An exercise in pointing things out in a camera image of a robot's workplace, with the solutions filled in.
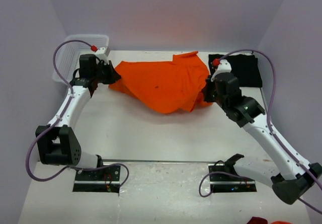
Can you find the white plastic mesh basket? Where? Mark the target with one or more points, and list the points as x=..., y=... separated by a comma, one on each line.
x=67, y=59

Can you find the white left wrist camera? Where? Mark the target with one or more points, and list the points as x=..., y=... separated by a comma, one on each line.
x=102, y=52

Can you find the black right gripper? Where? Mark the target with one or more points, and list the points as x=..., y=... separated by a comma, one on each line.
x=209, y=84

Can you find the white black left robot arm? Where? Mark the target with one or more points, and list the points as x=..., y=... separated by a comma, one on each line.
x=57, y=143

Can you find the folded black t shirt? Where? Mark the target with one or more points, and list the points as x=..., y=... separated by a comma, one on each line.
x=245, y=68

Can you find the orange t shirt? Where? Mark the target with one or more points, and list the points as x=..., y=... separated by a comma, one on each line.
x=165, y=86

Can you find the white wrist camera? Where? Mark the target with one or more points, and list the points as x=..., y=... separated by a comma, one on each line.
x=220, y=66
x=102, y=52

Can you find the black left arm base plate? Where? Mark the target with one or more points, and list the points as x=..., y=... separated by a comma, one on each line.
x=102, y=181

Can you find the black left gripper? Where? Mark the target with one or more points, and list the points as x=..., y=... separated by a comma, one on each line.
x=113, y=76

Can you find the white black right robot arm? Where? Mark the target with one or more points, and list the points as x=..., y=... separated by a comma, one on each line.
x=291, y=175

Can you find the dark red cloth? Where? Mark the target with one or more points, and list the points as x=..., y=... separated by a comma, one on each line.
x=257, y=220

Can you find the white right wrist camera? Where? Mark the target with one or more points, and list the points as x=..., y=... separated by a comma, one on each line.
x=220, y=66

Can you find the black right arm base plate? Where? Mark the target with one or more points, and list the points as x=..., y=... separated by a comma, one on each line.
x=221, y=183

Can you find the orange cloth at edge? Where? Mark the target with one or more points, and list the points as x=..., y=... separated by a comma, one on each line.
x=281, y=222

